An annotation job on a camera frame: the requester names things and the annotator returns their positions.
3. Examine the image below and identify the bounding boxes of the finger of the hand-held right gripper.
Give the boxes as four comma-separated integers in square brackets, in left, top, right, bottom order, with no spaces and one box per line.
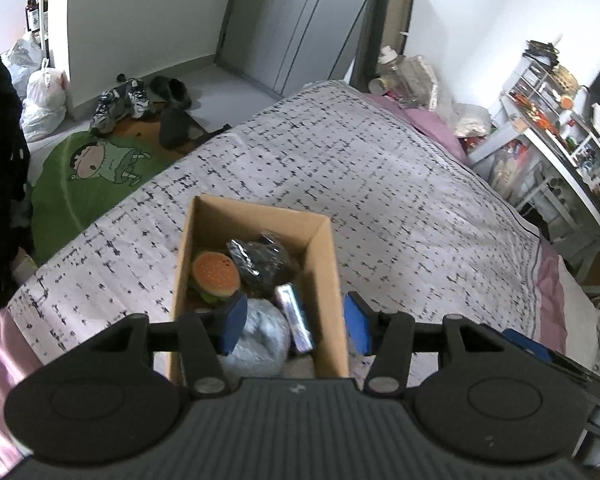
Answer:
[480,325,600,388]

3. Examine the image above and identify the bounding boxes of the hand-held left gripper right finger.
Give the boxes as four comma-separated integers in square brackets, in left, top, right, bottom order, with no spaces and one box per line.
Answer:
[344,291,513,395]

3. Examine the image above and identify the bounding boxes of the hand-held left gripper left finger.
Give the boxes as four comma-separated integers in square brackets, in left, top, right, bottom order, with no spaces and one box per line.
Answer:
[77,291,249,395]

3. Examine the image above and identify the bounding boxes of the brown cardboard box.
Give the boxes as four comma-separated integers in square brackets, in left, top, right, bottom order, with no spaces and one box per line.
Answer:
[166,195,350,386]

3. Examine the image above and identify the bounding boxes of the burger plush toy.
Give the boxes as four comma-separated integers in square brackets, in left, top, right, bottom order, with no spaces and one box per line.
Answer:
[187,251,242,306]

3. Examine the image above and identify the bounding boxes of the black item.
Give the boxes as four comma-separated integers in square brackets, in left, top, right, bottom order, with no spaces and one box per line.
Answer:
[226,230,302,297]

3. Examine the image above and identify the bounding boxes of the light blue fluffy plush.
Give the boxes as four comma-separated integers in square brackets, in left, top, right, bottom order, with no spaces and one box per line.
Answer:
[217,297,292,378]

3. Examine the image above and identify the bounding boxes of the white bedding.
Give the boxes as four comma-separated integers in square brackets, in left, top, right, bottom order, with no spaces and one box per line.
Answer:
[560,255,600,376]

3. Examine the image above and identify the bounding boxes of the green cartoon rug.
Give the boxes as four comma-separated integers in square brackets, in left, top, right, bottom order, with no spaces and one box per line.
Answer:
[30,130,178,266]

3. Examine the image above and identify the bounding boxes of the white shelf unit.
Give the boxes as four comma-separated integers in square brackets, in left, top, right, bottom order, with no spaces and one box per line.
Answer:
[467,40,600,271]

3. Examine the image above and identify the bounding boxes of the white crumpled bag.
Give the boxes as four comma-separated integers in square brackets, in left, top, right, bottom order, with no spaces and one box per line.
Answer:
[450,104,492,136]

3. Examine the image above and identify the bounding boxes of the dark slipper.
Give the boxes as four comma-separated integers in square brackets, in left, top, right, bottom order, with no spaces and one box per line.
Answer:
[147,76,173,103]
[167,80,193,110]

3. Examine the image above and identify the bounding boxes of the pink satin cloth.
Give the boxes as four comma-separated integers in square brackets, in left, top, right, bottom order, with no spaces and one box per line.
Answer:
[0,307,43,466]

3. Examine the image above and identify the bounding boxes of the grey white sneaker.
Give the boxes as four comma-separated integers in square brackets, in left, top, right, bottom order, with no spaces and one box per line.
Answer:
[89,87,131,136]
[125,77,151,120]

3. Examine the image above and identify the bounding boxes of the white woven bag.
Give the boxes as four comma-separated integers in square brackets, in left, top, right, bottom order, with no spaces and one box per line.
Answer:
[405,55,453,111]

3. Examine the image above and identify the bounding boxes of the clear jar white lid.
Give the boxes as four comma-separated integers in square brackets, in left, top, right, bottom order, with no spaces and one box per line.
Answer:
[377,46,406,83]

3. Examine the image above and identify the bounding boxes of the black dotted garment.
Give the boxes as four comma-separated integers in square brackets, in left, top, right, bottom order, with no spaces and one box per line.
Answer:
[0,12,33,311]

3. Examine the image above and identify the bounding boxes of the white plastic bag red print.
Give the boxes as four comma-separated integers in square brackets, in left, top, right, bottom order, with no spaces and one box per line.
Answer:
[20,60,68,142]

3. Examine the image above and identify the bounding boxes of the grey wardrobe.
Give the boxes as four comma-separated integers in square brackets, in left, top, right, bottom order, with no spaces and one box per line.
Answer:
[215,0,381,98]

